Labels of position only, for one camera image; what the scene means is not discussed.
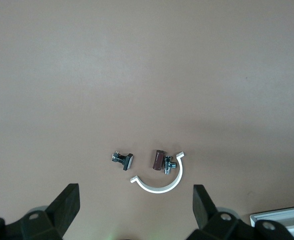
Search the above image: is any brown cylinder part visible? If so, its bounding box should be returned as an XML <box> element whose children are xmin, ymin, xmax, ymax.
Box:
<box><xmin>151</xmin><ymin>149</ymin><xmax>165</xmax><ymax>172</ymax></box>

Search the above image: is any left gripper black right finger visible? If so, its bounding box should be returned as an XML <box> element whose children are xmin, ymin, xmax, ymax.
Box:
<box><xmin>189</xmin><ymin>184</ymin><xmax>256</xmax><ymax>240</ymax></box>

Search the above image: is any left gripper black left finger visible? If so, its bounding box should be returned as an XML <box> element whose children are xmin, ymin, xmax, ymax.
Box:
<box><xmin>4</xmin><ymin>183</ymin><xmax>81</xmax><ymax>240</ymax></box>

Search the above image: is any white drawer cabinet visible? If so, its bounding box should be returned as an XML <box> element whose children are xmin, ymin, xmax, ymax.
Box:
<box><xmin>249</xmin><ymin>204</ymin><xmax>294</xmax><ymax>240</ymax></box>

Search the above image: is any black square push button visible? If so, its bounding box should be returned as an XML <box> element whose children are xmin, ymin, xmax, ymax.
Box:
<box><xmin>111</xmin><ymin>150</ymin><xmax>134</xmax><ymax>172</ymax></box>

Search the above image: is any white semicircular clamp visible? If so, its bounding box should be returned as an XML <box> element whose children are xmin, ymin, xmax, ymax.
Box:
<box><xmin>129</xmin><ymin>151</ymin><xmax>186</xmax><ymax>195</ymax></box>

